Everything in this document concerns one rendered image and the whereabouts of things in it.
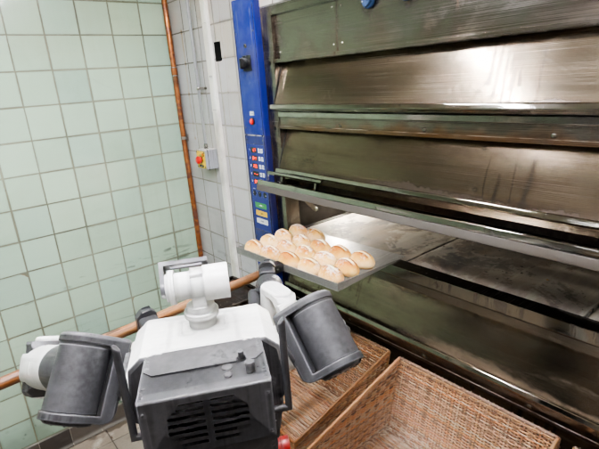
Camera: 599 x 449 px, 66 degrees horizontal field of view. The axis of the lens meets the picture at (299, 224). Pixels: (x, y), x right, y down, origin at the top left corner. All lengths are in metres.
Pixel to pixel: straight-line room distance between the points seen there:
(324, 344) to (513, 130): 0.76
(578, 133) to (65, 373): 1.17
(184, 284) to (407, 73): 0.96
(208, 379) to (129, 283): 2.05
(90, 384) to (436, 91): 1.12
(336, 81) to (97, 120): 1.34
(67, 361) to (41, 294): 1.77
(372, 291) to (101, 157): 1.54
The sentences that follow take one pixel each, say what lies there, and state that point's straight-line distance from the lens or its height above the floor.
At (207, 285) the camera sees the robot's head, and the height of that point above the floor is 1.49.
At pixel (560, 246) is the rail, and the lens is 1.17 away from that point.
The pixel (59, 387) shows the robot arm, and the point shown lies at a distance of 0.91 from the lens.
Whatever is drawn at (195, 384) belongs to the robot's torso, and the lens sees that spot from 0.75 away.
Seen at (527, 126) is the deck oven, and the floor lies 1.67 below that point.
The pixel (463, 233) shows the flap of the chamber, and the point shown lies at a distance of 1.27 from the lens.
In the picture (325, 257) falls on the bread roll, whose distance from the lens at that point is 1.62.
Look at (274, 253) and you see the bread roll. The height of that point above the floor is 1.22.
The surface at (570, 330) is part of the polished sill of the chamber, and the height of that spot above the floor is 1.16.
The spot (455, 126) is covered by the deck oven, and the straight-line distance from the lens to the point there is 1.41.
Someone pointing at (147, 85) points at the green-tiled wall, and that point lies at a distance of 2.67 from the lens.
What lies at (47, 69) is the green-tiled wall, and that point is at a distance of 2.54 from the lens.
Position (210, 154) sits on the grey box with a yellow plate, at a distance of 2.43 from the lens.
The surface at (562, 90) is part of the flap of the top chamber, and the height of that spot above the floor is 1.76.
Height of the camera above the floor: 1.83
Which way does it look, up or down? 18 degrees down
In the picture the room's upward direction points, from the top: 4 degrees counter-clockwise
